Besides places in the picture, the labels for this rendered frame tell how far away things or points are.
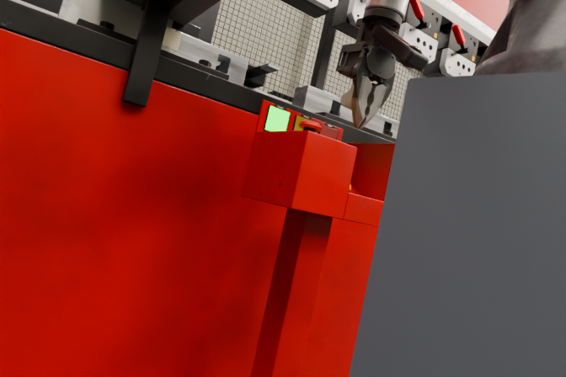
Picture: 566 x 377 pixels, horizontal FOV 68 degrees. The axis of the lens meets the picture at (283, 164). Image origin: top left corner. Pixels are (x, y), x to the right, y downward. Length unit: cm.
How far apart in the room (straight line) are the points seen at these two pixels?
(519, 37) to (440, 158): 10
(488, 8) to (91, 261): 144
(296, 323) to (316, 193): 23
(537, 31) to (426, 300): 19
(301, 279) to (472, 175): 49
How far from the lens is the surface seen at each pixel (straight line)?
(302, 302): 74
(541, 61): 31
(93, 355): 85
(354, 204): 70
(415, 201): 29
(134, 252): 80
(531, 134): 28
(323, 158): 65
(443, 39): 151
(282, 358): 76
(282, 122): 79
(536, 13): 34
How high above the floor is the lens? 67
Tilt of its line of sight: 5 degrees up
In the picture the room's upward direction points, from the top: 13 degrees clockwise
